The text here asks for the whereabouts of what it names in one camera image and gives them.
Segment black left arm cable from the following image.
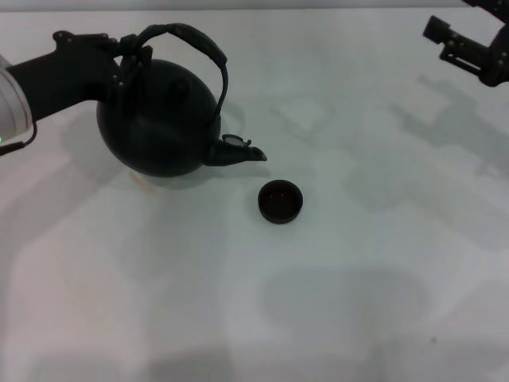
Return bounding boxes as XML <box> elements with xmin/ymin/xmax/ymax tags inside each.
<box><xmin>0</xmin><ymin>120</ymin><xmax>39</xmax><ymax>158</ymax></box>

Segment small dark teacup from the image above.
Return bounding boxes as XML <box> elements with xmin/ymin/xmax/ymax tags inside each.
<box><xmin>257</xmin><ymin>179</ymin><xmax>304</xmax><ymax>225</ymax></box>

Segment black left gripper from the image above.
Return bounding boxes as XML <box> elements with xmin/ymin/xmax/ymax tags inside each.
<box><xmin>6</xmin><ymin>30</ymin><xmax>154</xmax><ymax>123</ymax></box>

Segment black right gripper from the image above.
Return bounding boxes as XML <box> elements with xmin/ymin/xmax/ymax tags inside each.
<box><xmin>422</xmin><ymin>0</ymin><xmax>509</xmax><ymax>87</ymax></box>

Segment black round teapot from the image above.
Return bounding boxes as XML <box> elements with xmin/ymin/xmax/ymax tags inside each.
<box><xmin>96</xmin><ymin>22</ymin><xmax>268</xmax><ymax>179</ymax></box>

